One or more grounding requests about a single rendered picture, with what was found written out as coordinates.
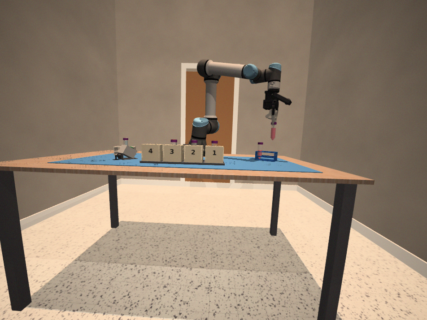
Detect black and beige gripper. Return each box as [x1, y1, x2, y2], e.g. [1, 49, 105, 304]
[263, 89, 279, 125]

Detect blue bench mat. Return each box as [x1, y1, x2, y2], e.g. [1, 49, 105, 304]
[48, 153, 323, 173]

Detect dark blue tube rack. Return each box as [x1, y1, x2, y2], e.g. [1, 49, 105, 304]
[255, 151, 278, 162]

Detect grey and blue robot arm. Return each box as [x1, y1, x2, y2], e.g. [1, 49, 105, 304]
[188, 59, 281, 150]

